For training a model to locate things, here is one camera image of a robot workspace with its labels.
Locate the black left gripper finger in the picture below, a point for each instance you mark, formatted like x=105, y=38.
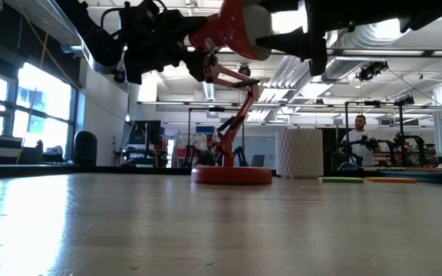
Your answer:
x=192, y=26
x=200, y=65

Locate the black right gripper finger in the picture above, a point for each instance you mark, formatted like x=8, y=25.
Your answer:
x=318, y=57
x=294, y=42

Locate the red desk lamp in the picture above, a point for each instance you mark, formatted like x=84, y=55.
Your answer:
x=230, y=176

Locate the black background robot arm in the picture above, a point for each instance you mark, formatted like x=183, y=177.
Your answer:
x=401, y=140
x=205, y=159

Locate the person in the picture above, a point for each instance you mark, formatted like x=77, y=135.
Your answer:
x=360, y=122

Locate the white textured cup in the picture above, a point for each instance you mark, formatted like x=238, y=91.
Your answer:
x=299, y=153

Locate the cluttered background desk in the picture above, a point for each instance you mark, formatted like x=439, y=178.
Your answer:
x=140, y=157

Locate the grey office chair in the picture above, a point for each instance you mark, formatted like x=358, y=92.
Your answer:
x=258, y=161

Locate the large bright window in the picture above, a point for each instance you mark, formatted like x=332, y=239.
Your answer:
x=44, y=96

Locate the green sticky note pad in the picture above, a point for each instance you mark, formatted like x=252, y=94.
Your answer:
x=340, y=179

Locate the black rounded chair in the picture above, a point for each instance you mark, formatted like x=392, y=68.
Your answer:
x=85, y=149

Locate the orange sticky note pad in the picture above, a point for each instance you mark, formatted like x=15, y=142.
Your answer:
x=391, y=180

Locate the black ceiling camera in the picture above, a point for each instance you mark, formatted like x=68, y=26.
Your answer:
x=245, y=70
x=119, y=76
x=370, y=71

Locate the thin black rig frame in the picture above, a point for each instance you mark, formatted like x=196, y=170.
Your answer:
x=189, y=134

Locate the black rig frame with camera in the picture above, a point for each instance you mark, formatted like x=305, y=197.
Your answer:
x=401, y=119

